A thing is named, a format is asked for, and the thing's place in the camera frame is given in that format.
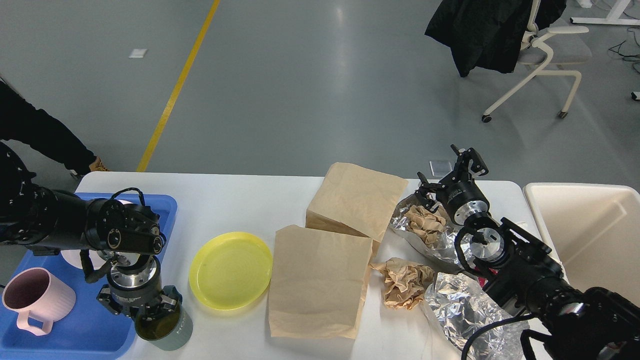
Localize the aluminium foil sheet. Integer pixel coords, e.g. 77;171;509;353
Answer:
389;194;466;273
422;272;530;360

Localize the crumpled brown paper ball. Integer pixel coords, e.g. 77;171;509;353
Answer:
369;257;435;310

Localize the rear brown paper bag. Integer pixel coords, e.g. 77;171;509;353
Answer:
305;162;409;256

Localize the lower aluminium foil sheet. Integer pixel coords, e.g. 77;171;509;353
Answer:
422;272;530;360

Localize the brown paper bag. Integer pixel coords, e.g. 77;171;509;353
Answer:
305;162;409;256
267;225;373;339

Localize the person in black clothes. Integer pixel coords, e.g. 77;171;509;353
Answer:
0;81;97;177

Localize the pink ribbed mug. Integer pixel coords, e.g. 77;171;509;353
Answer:
1;267;77;337

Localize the front brown paper bag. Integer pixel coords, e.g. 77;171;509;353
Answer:
267;225;373;339

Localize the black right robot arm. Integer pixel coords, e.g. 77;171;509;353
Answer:
414;145;640;360

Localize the pink plate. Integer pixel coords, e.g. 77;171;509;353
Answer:
59;199;133;271

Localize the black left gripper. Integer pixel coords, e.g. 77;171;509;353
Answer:
96;255;183;321

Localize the black jacket on chair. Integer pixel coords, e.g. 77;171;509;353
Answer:
424;0;567;78

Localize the crumpled paper in foil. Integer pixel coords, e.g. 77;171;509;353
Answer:
404;205;447;249

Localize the white plastic bin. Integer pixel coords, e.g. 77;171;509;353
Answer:
524;183;640;305

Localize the blue plastic tray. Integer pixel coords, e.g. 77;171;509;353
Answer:
1;188;178;360

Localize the white desk base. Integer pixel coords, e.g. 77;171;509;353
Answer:
569;0;640;27

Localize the white office chair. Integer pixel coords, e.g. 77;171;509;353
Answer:
481;0;592;123

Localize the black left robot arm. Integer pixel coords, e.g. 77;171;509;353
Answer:
0;144;182;321

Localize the yellow plate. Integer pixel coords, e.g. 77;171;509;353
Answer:
189;231;274;312

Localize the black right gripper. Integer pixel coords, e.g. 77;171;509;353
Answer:
414;145;490;226

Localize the upper aluminium foil sheet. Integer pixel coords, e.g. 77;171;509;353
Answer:
389;194;466;273

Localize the green grey mug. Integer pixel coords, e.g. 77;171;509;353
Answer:
134;301;194;351

